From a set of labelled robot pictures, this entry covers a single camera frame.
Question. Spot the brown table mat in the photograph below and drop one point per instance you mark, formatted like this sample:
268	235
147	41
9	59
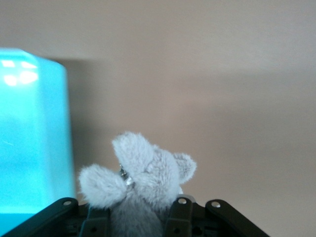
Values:
222	98

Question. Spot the large grey plush toy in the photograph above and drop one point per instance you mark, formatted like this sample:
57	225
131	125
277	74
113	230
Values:
148	177

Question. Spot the blue plastic box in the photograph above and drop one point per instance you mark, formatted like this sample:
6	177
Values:
32	135

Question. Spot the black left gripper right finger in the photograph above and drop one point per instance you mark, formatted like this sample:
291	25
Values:
214	222

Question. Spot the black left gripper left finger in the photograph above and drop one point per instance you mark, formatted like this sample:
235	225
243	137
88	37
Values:
54	219

